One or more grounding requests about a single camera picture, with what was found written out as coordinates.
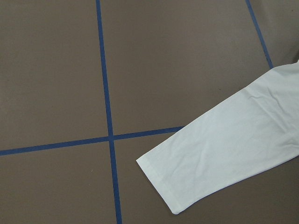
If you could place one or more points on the white long-sleeve printed shirt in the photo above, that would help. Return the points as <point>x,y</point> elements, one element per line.
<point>252,131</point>

